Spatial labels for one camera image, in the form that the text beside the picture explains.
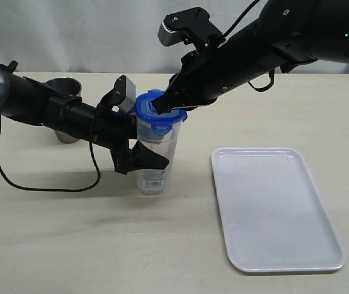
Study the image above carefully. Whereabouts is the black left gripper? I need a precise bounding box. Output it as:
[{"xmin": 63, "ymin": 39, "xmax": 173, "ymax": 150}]
[{"xmin": 91, "ymin": 106, "xmax": 169, "ymax": 175}]

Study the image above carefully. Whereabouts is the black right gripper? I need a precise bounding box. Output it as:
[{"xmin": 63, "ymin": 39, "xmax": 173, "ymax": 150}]
[{"xmin": 153, "ymin": 42, "xmax": 248, "ymax": 115}]

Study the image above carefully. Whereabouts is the blue plastic snap lid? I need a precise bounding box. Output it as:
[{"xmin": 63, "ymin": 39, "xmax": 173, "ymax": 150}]
[{"xmin": 132, "ymin": 89, "xmax": 188, "ymax": 133}]

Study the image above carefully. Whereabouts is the clear tall plastic container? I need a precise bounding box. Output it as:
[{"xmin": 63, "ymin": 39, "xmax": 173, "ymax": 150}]
[{"xmin": 136, "ymin": 118, "xmax": 182, "ymax": 195}]

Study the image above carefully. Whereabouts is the stainless steel cup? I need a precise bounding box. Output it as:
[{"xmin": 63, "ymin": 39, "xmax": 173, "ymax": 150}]
[{"xmin": 45, "ymin": 77, "xmax": 82, "ymax": 144}]

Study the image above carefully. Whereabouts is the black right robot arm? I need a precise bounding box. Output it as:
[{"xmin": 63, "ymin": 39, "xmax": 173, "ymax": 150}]
[{"xmin": 153, "ymin": 1, "xmax": 349, "ymax": 114}]

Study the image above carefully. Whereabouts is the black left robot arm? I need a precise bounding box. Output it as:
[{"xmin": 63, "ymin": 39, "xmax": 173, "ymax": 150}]
[{"xmin": 0, "ymin": 61, "xmax": 169, "ymax": 175}]

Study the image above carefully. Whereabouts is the white backdrop curtain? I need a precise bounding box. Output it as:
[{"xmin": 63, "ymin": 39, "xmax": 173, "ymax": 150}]
[{"xmin": 0, "ymin": 1, "xmax": 261, "ymax": 73}]

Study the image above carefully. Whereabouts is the white rectangular plastic tray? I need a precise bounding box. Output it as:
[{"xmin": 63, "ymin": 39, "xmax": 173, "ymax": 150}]
[{"xmin": 211, "ymin": 147, "xmax": 347, "ymax": 274}]

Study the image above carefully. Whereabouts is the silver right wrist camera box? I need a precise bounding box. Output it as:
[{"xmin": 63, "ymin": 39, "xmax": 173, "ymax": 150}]
[{"xmin": 157, "ymin": 7, "xmax": 223, "ymax": 50}]

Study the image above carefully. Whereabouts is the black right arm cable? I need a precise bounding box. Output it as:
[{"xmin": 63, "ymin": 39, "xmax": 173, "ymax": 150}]
[{"xmin": 223, "ymin": 0, "xmax": 275, "ymax": 92}]

